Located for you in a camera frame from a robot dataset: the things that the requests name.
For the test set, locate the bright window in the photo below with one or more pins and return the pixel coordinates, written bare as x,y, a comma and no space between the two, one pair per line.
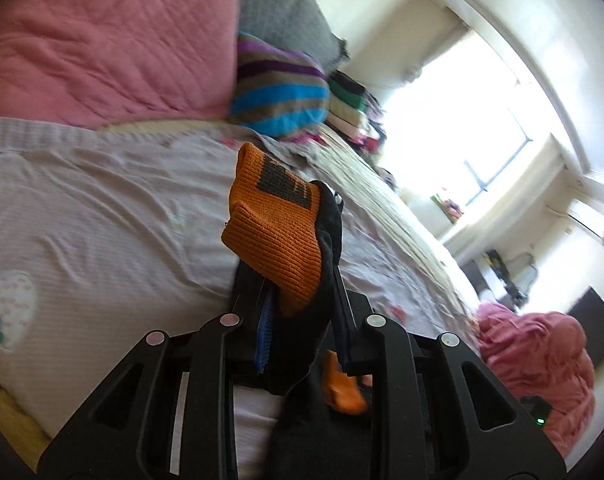
461,110

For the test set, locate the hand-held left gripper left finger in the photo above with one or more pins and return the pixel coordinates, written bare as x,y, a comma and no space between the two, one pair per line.
264,332

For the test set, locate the desk clutter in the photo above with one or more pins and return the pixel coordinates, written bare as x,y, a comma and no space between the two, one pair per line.
504,275

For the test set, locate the grey quilted pillow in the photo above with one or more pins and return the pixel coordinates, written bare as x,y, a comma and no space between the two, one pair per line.
287,15

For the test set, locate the strawberry print bed sheet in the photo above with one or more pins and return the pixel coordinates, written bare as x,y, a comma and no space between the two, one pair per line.
107,220

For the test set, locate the white air conditioner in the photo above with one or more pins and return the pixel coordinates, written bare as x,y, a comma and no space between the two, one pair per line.
589,220

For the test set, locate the black monitor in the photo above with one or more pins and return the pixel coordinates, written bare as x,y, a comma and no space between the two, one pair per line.
599,325

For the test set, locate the black garment with orange cuffs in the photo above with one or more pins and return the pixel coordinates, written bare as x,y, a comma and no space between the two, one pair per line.
272,240

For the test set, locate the pink quilted pillow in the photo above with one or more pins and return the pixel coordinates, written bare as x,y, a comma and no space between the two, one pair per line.
107,40

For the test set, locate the pink crumpled blanket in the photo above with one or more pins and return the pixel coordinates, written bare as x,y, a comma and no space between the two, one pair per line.
536,355

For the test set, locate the striped knitted pillow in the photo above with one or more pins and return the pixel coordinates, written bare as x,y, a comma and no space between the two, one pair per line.
282,90

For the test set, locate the stack of folded clothes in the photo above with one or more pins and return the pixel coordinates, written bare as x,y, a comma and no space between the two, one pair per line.
352,110

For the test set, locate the small items on window sill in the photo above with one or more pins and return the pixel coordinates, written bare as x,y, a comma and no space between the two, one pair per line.
447,206

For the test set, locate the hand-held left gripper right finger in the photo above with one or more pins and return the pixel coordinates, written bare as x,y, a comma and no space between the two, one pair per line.
344,330

